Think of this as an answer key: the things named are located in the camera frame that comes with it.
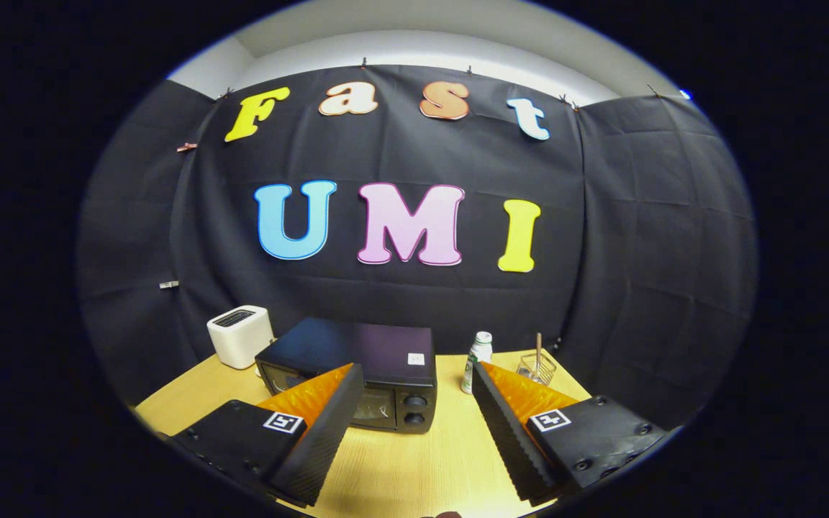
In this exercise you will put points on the black toaster oven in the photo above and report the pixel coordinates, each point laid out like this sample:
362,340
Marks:
386,352

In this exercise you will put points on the wooden stick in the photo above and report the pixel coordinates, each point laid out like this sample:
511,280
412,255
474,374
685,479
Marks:
538,349

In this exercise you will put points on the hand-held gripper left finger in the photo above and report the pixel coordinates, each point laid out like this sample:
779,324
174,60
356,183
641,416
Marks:
328,439

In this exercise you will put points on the wooden clothespin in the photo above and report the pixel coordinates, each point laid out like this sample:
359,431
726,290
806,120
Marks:
186,147

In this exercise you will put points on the white bread toaster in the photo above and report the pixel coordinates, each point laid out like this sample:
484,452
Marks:
238,338

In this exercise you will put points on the white green-label bottle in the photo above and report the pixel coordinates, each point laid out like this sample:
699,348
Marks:
479,352

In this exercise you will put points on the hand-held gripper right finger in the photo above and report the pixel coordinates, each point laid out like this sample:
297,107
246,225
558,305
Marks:
512,439

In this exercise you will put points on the black backdrop cloth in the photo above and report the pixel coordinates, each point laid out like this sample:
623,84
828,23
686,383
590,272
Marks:
637,230

